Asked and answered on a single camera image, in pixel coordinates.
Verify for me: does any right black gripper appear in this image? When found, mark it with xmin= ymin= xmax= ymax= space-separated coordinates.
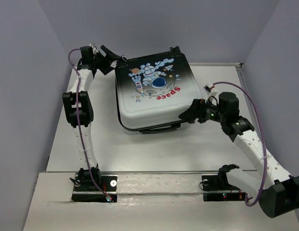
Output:
xmin=179 ymin=97 xmax=226 ymax=123

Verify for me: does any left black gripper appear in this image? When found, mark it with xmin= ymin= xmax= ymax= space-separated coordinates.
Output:
xmin=92 ymin=45 xmax=121 ymax=75

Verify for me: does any small black kids suitcase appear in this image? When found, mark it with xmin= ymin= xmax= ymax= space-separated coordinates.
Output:
xmin=115 ymin=46 xmax=201 ymax=132

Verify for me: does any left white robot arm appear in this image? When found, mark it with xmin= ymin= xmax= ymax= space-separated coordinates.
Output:
xmin=62 ymin=44 xmax=121 ymax=194

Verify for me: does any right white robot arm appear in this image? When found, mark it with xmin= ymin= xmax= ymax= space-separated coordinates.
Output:
xmin=179 ymin=92 xmax=299 ymax=218

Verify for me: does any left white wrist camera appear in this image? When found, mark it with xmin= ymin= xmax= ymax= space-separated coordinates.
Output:
xmin=89 ymin=43 xmax=100 ymax=54

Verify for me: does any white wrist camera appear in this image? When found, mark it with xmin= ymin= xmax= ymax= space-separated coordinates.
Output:
xmin=203 ymin=83 xmax=218 ymax=97
xmin=89 ymin=43 xmax=100 ymax=54

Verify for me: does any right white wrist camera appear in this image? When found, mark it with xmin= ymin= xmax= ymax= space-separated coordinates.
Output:
xmin=203 ymin=83 xmax=218 ymax=97

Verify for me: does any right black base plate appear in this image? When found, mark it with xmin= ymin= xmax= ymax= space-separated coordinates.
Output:
xmin=199 ymin=175 xmax=246 ymax=202

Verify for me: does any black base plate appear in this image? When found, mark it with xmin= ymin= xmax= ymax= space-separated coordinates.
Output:
xmin=199 ymin=175 xmax=246 ymax=202
xmin=70 ymin=174 xmax=117 ymax=203

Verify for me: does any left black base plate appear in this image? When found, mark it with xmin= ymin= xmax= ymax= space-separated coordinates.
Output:
xmin=70 ymin=174 xmax=117 ymax=203

